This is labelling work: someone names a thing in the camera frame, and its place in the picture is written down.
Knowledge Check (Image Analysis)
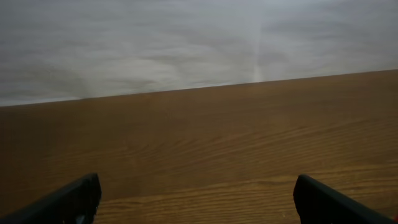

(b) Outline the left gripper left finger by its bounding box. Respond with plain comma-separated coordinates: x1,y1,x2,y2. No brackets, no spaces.
0,172,103,224

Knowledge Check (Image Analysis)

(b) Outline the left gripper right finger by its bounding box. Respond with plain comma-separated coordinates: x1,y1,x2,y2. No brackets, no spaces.
293,174,398,224

